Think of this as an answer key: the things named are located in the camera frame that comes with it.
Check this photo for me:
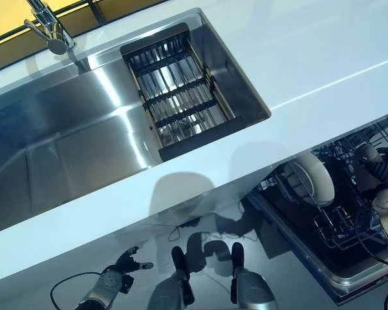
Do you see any stainless steel sink basin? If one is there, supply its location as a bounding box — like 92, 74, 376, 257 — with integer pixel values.
0, 8, 272, 238

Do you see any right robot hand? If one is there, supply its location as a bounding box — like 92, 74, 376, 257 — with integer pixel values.
358, 145, 388, 191

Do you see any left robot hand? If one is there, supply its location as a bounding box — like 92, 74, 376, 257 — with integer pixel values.
111, 245, 155, 276

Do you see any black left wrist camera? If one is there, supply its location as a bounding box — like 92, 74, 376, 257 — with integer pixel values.
121, 273, 134, 294

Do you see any grey right robot leg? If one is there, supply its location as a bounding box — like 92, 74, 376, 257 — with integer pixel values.
230, 242, 278, 310

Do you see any chrome gooseneck kitchen faucet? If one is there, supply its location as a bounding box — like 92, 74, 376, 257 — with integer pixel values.
23, 0, 78, 55

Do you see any black dish drying rack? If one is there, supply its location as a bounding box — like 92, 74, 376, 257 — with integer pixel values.
119, 21, 237, 162

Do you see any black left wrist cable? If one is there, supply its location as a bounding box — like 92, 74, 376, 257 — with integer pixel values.
49, 271, 102, 310

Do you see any black built-in dishwasher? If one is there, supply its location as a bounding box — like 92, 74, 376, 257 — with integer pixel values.
242, 109, 388, 307

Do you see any grey wire dishwasher rack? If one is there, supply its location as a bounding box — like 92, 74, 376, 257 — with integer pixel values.
261, 116, 388, 253

